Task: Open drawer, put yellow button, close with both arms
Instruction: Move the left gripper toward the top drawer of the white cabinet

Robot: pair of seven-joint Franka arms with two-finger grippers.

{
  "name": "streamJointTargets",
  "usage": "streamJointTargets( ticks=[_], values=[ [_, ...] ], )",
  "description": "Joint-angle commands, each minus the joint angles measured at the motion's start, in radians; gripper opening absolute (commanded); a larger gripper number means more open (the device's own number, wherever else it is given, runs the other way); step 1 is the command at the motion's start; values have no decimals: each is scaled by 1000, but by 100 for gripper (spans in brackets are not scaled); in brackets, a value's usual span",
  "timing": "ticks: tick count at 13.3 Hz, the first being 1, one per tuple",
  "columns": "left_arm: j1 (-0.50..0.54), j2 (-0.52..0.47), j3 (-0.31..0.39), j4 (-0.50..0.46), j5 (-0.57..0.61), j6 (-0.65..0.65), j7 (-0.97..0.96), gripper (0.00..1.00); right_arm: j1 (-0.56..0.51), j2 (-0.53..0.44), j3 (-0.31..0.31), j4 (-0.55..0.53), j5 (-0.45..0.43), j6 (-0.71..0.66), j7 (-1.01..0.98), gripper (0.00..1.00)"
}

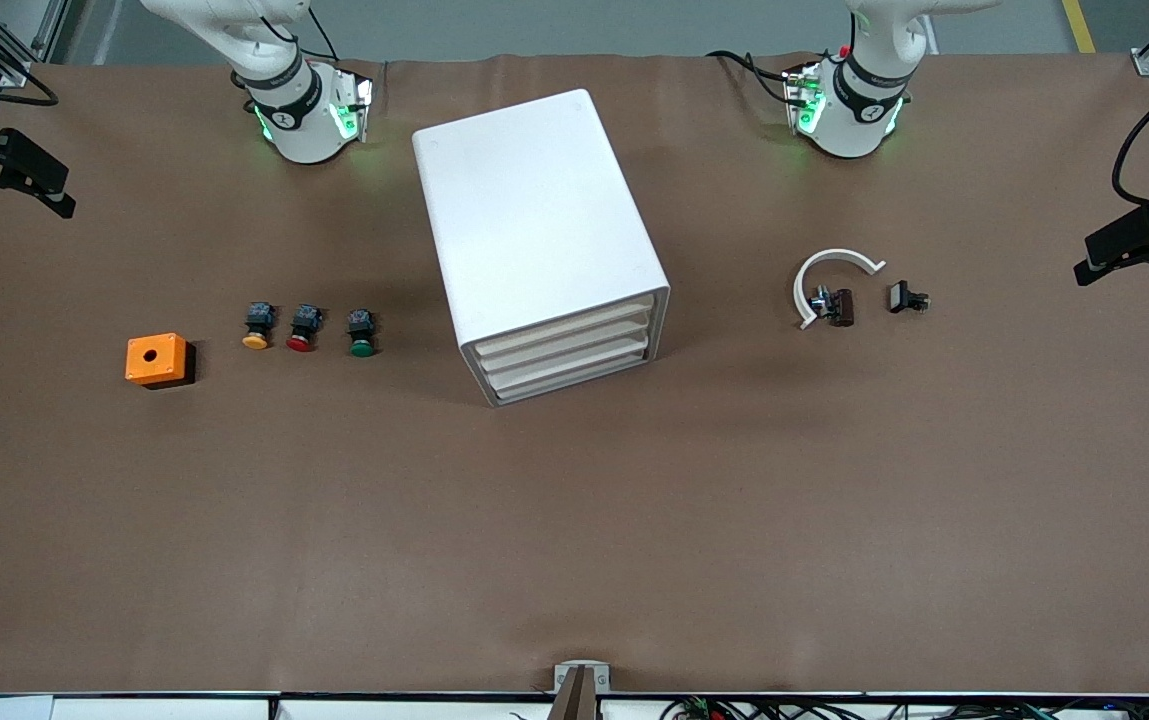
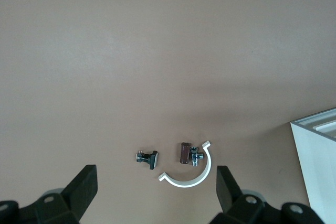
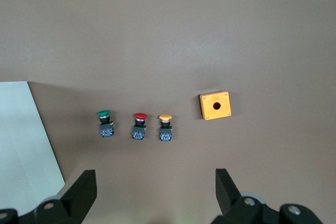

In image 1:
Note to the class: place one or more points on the yellow push button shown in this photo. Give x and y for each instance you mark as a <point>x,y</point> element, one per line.
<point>256,340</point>

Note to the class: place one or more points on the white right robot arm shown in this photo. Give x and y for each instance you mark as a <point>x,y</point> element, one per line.
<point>304,130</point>

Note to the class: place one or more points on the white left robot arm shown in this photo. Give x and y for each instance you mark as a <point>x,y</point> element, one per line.
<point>849,130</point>

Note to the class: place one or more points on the orange button box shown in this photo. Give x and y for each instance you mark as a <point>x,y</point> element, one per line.
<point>154,365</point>

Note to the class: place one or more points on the red push button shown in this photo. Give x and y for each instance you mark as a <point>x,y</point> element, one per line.
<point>301,343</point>

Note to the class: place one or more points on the green push button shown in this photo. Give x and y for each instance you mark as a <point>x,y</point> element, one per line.
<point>362,348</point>

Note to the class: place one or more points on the small black contact block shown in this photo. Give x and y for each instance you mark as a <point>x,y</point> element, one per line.
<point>900,297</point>

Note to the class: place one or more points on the black component with metal clip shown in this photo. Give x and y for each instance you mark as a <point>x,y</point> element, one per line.
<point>842,307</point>

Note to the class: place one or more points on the metal base connector plate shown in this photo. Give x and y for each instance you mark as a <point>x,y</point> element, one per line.
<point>796,95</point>
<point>362,105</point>

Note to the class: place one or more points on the brown table mat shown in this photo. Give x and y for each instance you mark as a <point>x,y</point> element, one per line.
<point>574,550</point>

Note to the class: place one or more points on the grey metal bracket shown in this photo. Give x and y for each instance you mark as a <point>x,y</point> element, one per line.
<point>582,672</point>

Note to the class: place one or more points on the brown camera pole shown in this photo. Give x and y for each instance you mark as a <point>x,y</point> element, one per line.
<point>576,702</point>

